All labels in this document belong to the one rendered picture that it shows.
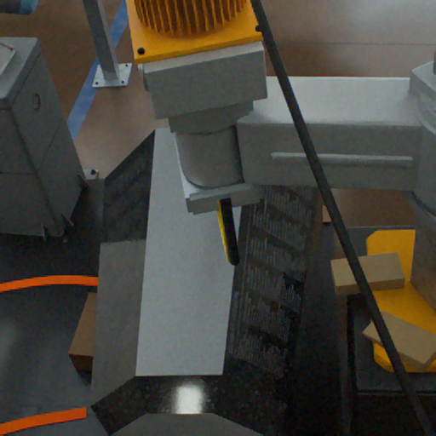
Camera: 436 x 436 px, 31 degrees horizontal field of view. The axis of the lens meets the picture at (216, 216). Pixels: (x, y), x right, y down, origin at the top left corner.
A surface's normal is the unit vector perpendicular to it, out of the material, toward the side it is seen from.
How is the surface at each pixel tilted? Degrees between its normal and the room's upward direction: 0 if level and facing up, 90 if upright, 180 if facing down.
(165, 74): 90
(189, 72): 90
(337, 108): 0
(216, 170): 90
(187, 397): 33
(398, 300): 0
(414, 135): 90
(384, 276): 0
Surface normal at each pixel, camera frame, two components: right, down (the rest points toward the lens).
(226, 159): 0.37, 0.66
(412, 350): -0.26, -0.74
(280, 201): 0.61, -0.47
